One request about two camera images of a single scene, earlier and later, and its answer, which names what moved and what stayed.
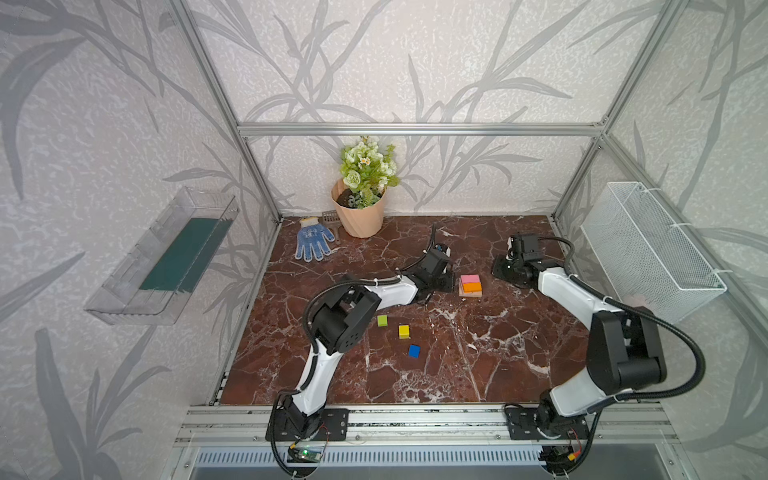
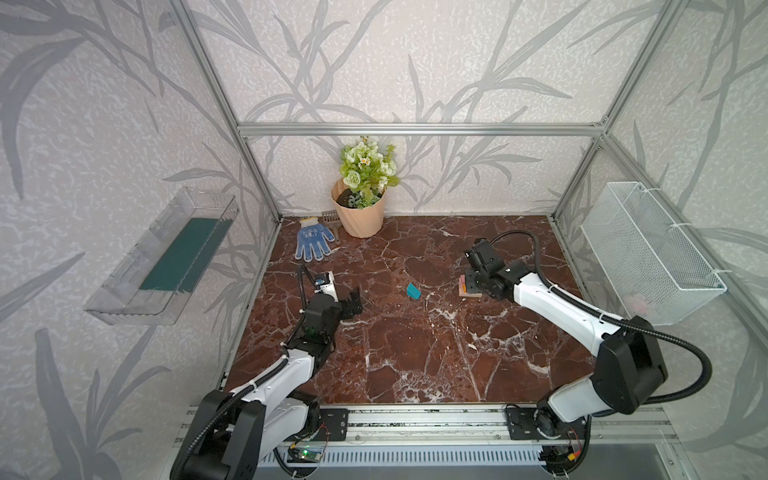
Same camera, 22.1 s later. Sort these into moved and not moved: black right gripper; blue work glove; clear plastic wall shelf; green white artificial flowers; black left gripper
Moved: black left gripper; black right gripper
Not moved: green white artificial flowers; blue work glove; clear plastic wall shelf
